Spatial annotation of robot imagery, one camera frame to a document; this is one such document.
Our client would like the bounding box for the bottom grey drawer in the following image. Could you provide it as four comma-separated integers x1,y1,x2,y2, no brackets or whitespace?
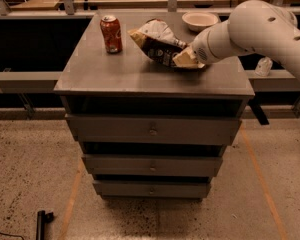
93,180,211,199

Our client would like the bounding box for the clear plastic bottle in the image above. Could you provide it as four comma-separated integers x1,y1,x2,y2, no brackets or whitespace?
254,57,273,77

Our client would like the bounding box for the middle grey drawer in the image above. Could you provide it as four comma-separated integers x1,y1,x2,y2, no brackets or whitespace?
82,154,222,177

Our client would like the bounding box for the black floor cable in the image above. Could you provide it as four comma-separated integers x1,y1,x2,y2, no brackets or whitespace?
0,222,26,240

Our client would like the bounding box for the grey drawer cabinet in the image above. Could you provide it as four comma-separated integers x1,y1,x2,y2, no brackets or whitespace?
55,12,254,199

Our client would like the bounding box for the top grey drawer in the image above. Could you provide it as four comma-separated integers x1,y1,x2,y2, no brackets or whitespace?
66,114,241,145

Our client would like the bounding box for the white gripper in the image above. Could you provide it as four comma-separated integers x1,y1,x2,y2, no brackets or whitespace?
173,33,214,69

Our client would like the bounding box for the grey metal railing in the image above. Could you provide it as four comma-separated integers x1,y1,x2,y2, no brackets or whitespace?
0,0,300,121

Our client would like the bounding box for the red coke can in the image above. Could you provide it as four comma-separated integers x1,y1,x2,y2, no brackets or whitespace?
100,15,122,54

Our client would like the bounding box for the black floor post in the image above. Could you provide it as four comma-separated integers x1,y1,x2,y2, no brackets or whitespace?
36,210,54,240

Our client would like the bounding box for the brown chip bag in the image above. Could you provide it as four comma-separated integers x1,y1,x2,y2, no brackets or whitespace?
128,19,188,67

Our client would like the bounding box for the white bowl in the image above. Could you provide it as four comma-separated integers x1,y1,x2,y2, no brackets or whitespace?
182,12,219,32

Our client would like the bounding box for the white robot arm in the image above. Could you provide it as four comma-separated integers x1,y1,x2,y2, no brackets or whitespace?
173,0,300,82

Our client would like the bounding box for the grey drawer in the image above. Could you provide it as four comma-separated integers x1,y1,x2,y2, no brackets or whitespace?
93,180,211,199
66,114,241,145
82,154,222,177

